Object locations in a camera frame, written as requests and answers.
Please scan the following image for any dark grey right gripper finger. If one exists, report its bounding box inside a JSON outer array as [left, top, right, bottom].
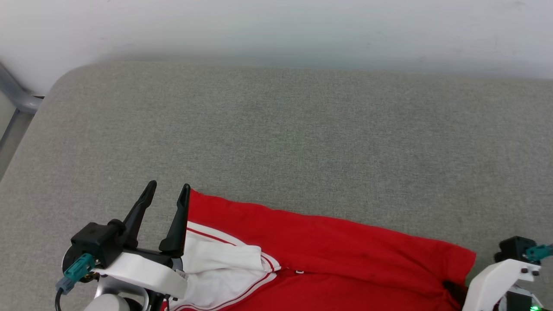
[[442, 280, 469, 311]]

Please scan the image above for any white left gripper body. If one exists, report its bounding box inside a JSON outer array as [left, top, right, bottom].
[[92, 246, 189, 299]]

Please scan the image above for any red and white jersey shirt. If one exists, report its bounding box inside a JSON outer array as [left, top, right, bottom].
[[162, 189, 477, 311]]

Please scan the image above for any black cable with teal plug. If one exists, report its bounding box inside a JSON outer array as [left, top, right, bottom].
[[524, 244, 553, 263], [54, 253, 96, 311]]

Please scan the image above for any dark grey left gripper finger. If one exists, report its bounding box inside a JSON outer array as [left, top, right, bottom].
[[122, 180, 158, 249], [159, 184, 191, 259]]

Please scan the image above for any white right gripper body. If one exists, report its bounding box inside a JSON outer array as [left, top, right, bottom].
[[461, 258, 542, 311]]

